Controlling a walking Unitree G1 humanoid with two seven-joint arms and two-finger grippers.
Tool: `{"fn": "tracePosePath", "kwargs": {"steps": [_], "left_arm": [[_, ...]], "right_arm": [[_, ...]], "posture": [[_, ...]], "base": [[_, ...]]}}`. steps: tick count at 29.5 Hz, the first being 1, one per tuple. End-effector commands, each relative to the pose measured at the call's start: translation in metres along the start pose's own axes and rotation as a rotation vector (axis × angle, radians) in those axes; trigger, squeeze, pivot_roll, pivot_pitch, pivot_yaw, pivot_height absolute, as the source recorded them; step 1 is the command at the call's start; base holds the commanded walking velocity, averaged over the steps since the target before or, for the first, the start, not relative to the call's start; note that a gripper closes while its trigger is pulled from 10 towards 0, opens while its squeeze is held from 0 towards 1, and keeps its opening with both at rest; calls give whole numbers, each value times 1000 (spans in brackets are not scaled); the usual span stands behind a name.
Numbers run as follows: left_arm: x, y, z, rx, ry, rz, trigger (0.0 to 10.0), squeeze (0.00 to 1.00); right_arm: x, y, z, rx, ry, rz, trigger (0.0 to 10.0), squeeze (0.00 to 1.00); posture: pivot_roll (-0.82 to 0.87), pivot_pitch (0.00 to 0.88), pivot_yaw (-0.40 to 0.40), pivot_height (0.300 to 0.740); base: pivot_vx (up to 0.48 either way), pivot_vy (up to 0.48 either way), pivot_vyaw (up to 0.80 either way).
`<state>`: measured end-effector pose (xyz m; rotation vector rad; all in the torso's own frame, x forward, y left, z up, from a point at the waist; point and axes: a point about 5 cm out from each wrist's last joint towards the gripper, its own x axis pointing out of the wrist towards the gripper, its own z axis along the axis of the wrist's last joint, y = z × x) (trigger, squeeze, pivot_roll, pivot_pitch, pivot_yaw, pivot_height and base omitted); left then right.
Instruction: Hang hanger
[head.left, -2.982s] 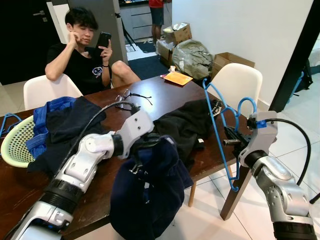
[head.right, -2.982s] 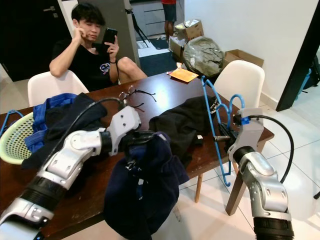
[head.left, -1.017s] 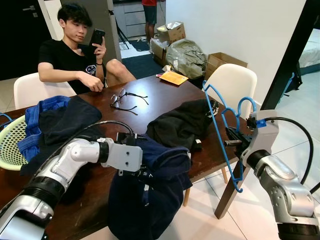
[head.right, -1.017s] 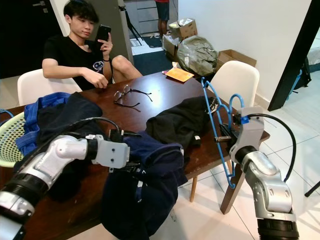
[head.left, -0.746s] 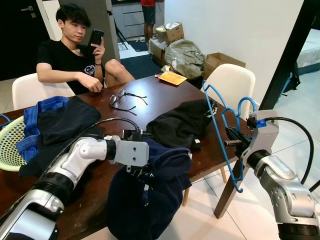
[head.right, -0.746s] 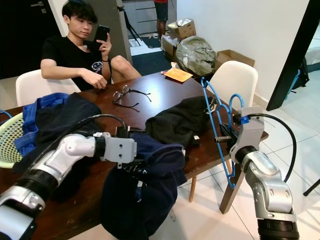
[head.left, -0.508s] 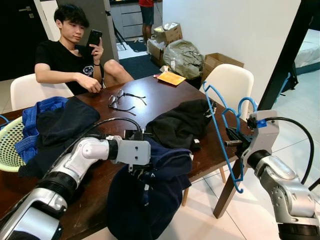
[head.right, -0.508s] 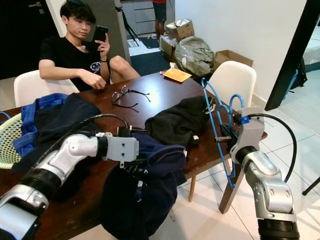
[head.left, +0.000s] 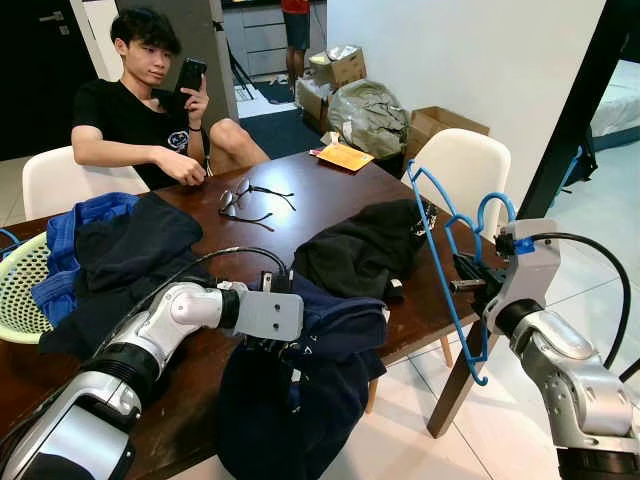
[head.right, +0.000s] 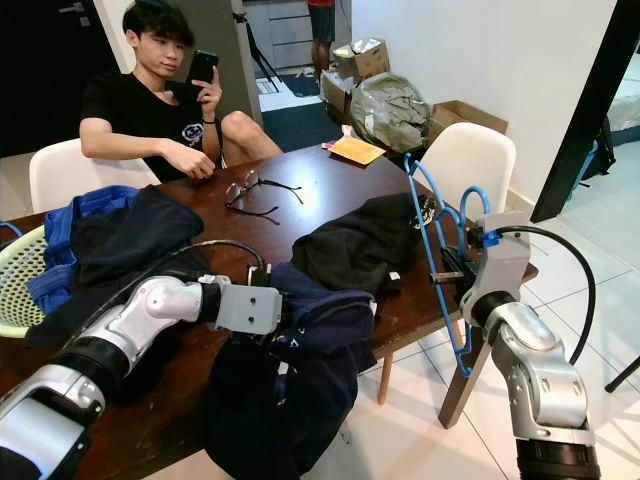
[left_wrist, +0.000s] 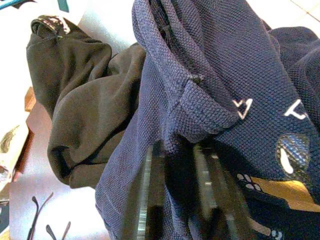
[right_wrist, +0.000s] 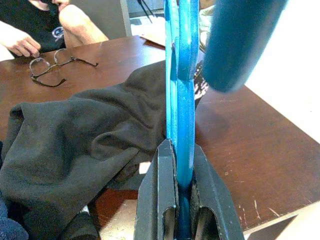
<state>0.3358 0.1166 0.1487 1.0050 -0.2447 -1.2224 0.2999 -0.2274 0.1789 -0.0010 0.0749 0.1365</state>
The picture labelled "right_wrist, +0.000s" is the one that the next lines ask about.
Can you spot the person's right hand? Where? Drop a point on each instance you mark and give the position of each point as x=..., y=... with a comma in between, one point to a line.
x=25, y=45

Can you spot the white paper sheet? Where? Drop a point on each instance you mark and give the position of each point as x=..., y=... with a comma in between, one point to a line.
x=147, y=30

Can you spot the person's left hand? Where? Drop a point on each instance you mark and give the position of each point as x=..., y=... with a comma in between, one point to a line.
x=62, y=3

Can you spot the blue plastic hanger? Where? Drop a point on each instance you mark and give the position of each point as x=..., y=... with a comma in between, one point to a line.
x=185, y=112

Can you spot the brown wooden table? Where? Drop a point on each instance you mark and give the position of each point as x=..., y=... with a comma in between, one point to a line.
x=250, y=150

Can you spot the thin-framed eyeglasses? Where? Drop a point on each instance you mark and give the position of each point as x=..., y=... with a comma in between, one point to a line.
x=38, y=67

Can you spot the navy blue knit t-shirt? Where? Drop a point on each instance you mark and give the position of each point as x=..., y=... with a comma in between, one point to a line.
x=10, y=225

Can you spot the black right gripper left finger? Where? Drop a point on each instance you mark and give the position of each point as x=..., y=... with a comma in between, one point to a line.
x=155, y=200

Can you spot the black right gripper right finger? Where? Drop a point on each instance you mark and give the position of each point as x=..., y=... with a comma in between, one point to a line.
x=215, y=200

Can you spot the black cotton shirt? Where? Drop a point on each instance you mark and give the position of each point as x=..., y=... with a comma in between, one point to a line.
x=75, y=137

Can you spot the person's torso black shirt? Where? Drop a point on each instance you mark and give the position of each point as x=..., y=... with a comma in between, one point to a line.
x=30, y=15

